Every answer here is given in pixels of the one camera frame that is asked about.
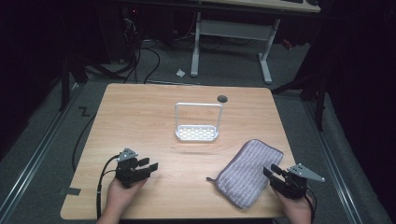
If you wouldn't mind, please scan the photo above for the black cable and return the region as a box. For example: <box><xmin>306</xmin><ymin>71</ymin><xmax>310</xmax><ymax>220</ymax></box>
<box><xmin>95</xmin><ymin>154</ymin><xmax>120</xmax><ymax>221</ymax></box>
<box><xmin>72</xmin><ymin>112</ymin><xmax>98</xmax><ymax>172</ymax></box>
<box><xmin>304</xmin><ymin>186</ymin><xmax>318</xmax><ymax>224</ymax></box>

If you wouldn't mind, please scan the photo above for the purple striped cloth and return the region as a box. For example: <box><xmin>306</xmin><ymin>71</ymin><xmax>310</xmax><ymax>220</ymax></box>
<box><xmin>205</xmin><ymin>138</ymin><xmax>285</xmax><ymax>210</ymax></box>

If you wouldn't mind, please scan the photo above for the white-legged desk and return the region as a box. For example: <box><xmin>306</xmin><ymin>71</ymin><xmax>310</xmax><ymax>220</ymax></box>
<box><xmin>190</xmin><ymin>0</ymin><xmax>321</xmax><ymax>85</ymax></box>

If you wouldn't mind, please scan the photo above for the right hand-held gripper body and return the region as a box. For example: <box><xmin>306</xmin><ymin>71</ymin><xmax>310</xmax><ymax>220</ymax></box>
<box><xmin>270</xmin><ymin>162</ymin><xmax>326</xmax><ymax>200</ymax></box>

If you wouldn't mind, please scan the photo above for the white towel rack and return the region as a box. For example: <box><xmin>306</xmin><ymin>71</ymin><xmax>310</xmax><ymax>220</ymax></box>
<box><xmin>174</xmin><ymin>102</ymin><xmax>224</xmax><ymax>143</ymax></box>

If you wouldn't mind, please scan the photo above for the bundle of black cables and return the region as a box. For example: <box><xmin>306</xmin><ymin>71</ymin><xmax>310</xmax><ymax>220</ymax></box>
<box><xmin>111</xmin><ymin>8</ymin><xmax>162</xmax><ymax>84</ymax></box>

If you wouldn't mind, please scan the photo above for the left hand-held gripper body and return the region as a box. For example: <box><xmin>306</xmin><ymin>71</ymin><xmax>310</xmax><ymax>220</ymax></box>
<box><xmin>114</xmin><ymin>147</ymin><xmax>152</xmax><ymax>189</ymax></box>

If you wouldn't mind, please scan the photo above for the black metal stand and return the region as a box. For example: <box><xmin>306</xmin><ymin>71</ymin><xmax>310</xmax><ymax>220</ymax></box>
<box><xmin>59</xmin><ymin>46</ymin><xmax>125</xmax><ymax>112</ymax></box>
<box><xmin>271</xmin><ymin>55</ymin><xmax>328</xmax><ymax>132</ymax></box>

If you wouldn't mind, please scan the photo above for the metal floor rail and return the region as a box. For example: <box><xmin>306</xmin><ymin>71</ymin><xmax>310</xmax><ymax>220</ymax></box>
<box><xmin>0</xmin><ymin>83</ymin><xmax>82</xmax><ymax>224</ymax></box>
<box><xmin>304</xmin><ymin>101</ymin><xmax>364</xmax><ymax>224</ymax></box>

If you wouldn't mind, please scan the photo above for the person's left hand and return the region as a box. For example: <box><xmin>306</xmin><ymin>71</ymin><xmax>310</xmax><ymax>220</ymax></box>
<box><xmin>106</xmin><ymin>177</ymin><xmax>149</xmax><ymax>217</ymax></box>

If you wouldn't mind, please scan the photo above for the black tape strip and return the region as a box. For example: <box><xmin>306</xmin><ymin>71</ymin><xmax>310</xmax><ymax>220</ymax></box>
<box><xmin>58</xmin><ymin>187</ymin><xmax>82</xmax><ymax>197</ymax></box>

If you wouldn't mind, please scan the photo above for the person's right hand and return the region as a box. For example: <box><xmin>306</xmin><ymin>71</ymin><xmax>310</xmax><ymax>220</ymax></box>
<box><xmin>274</xmin><ymin>188</ymin><xmax>314</xmax><ymax>224</ymax></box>

